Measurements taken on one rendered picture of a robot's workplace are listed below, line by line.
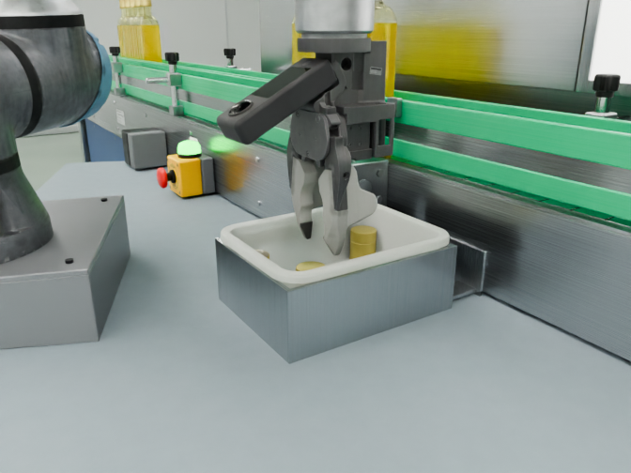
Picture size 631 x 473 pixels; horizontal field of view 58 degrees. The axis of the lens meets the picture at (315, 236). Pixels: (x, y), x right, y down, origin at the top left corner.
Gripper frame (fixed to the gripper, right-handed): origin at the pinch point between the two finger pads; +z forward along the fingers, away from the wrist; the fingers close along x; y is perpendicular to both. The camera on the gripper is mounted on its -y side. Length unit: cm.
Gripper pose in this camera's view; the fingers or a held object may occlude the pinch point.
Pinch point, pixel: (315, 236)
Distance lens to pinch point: 60.9
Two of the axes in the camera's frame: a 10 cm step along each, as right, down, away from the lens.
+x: -5.2, -2.9, 8.0
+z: 0.0, 9.4, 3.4
